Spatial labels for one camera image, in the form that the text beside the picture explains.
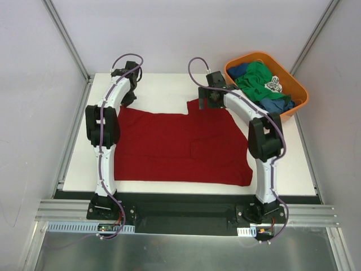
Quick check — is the red t shirt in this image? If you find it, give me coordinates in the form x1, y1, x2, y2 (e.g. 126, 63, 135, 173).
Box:
114, 100, 253, 186

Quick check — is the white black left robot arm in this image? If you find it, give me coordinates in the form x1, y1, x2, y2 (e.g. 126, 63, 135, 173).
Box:
85, 61, 142, 197

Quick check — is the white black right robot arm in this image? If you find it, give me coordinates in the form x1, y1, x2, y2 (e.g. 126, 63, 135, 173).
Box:
196, 71, 286, 223

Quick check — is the dark blue t shirt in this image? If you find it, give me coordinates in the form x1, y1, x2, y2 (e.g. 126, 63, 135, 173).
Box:
227, 63, 249, 80

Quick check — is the green t shirt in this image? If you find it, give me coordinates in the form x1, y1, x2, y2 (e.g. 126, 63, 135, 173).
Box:
235, 61, 291, 103

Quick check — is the orange plastic bin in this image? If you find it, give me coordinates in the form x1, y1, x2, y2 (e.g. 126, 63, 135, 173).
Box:
224, 51, 310, 123

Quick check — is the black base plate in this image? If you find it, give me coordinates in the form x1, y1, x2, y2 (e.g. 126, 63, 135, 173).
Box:
86, 191, 293, 235

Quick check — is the right grey cable duct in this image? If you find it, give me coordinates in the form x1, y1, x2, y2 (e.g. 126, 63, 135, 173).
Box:
237, 226, 257, 238

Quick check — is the grey cable duct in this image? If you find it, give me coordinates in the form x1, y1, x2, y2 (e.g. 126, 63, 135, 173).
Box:
237, 226, 257, 238
47, 222, 135, 234

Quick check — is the aluminium frame rail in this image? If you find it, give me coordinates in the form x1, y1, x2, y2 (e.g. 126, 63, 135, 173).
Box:
35, 199, 341, 228

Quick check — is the left grey cable duct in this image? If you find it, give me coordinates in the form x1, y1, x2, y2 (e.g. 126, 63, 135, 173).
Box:
47, 222, 135, 234

